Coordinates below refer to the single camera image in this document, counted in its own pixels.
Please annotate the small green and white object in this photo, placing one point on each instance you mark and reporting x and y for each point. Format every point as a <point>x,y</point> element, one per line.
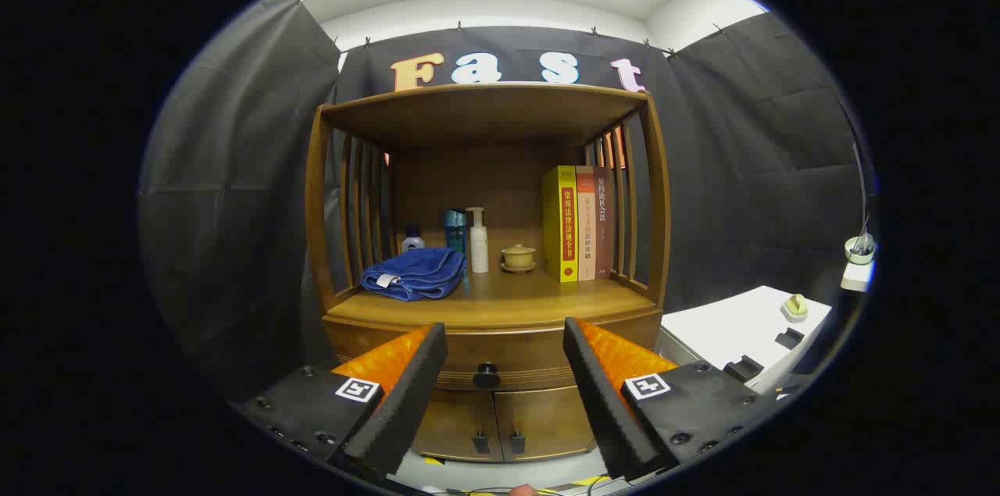
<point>795,307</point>

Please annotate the blue folded towel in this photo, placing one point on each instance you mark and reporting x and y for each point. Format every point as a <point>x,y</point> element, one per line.
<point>414,273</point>

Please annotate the small white blue-capped bottle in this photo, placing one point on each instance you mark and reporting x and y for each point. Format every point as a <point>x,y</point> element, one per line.
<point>413,240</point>

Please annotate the wooden drawer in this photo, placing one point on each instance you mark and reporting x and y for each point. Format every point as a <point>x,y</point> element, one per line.
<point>508,347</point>

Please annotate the white pump bottle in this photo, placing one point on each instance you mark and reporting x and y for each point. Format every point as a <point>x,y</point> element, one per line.
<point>478,246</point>

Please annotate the wooden cabinet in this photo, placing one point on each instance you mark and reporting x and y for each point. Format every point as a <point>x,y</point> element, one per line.
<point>484,191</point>

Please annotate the wooden cabinet door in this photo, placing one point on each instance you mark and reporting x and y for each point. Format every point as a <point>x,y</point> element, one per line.
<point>547,422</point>
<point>457,422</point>

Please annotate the white side shelf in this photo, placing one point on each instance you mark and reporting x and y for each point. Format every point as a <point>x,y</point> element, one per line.
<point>859,252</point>

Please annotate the black drawer knob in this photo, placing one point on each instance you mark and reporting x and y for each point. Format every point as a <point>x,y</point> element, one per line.
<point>486,376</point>

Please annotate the thick yellow book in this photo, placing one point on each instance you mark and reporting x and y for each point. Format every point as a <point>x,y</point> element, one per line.
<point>558,223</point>

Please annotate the wooden countertop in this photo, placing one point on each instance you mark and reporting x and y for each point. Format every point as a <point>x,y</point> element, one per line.
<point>531,297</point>

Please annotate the blue transparent bottle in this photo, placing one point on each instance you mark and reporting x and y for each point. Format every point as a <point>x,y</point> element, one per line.
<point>455,226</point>

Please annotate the white machine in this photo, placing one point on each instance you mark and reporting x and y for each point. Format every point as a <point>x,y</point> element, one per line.
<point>726,328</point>

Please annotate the brown book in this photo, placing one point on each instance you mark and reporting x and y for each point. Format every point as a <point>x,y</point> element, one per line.
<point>604,223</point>

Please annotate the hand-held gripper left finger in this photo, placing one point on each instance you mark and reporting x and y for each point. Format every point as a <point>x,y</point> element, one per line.
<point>406,394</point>

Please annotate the orange and white book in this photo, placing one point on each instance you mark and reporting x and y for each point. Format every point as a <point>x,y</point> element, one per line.
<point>586,223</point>

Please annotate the yellow lidded teacup with saucer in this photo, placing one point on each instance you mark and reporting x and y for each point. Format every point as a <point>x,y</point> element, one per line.
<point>519,256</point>

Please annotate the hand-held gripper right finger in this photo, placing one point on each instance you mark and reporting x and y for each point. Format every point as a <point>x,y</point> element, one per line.
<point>605,402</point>

